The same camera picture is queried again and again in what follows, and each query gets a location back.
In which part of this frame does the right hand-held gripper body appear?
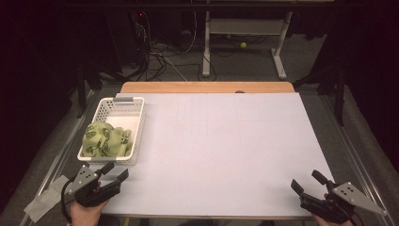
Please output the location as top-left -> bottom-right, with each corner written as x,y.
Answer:
299,182 -> 388,224

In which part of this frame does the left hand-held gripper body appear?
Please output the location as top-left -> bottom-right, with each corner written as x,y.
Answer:
67,165 -> 121,208

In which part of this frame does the green printed baby romper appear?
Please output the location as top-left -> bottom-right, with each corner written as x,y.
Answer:
81,121 -> 135,158

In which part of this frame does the white perforated plastic basket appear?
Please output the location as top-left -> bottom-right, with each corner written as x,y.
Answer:
76,96 -> 146,167

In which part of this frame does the person's left hand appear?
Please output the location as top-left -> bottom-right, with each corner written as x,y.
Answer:
69,201 -> 109,226

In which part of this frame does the person's right hand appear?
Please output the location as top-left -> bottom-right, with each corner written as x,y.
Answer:
311,215 -> 357,226

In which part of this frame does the grey tape patch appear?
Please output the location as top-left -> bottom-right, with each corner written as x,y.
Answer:
23,174 -> 72,224

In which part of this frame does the black stand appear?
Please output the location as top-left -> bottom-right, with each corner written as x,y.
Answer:
293,64 -> 347,127
75,60 -> 103,120

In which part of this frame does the white table mat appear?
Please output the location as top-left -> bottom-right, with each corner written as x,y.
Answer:
102,92 -> 336,218

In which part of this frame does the dark box with red light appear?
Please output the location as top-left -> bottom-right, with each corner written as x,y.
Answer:
104,8 -> 150,69

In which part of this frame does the metal floor rail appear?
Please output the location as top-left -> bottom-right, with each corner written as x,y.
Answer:
319,93 -> 396,226
18,89 -> 97,226

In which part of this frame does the bundle of floor cables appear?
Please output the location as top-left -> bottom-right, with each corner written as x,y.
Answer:
131,12 -> 218,83

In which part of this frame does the white metal desk frame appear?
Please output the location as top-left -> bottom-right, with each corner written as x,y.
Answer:
201,10 -> 295,80

